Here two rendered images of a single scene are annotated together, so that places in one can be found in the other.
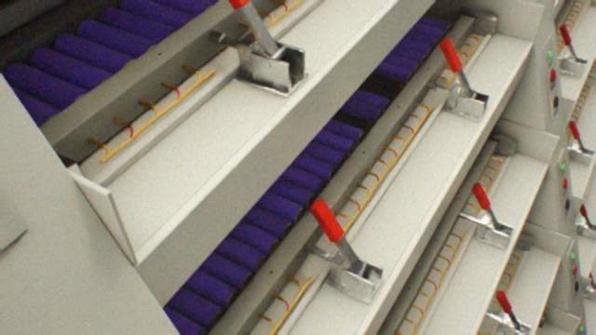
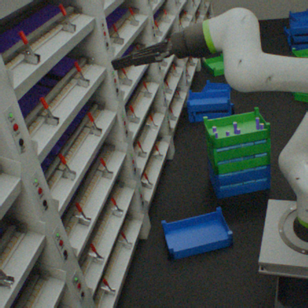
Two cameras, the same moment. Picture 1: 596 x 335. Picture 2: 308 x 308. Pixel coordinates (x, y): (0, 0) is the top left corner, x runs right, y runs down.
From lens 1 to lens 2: 83 cm
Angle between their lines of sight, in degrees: 24
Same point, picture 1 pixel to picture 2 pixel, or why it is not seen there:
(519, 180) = (105, 117)
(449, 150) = (78, 95)
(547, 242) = (120, 147)
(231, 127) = (25, 70)
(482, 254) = (92, 138)
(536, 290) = (116, 163)
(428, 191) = (71, 104)
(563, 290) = (128, 168)
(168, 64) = (8, 56)
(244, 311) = not seen: hidden behind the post
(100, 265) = (9, 86)
